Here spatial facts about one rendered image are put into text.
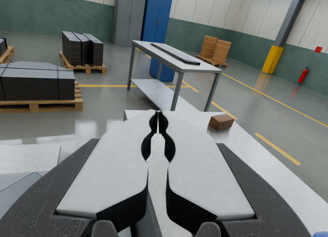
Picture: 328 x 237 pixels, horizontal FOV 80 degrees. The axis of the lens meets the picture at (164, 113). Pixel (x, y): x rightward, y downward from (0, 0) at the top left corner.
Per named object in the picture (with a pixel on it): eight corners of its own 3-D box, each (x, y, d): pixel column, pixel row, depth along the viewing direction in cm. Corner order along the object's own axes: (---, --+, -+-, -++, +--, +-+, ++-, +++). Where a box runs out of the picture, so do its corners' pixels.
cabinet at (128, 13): (114, 45, 752) (119, -14, 663) (112, 42, 788) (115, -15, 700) (139, 48, 800) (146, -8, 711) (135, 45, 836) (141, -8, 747)
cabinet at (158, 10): (141, 48, 804) (149, -7, 716) (137, 45, 841) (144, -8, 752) (163, 50, 852) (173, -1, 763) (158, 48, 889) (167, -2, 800)
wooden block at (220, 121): (216, 130, 97) (219, 121, 95) (208, 124, 102) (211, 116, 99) (231, 126, 104) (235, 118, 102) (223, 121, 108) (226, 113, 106)
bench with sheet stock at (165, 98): (126, 89, 395) (132, 37, 350) (156, 88, 431) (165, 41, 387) (166, 134, 279) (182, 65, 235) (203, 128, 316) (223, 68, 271)
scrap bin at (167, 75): (148, 73, 521) (152, 51, 495) (162, 74, 541) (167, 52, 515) (158, 81, 475) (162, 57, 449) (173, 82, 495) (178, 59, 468)
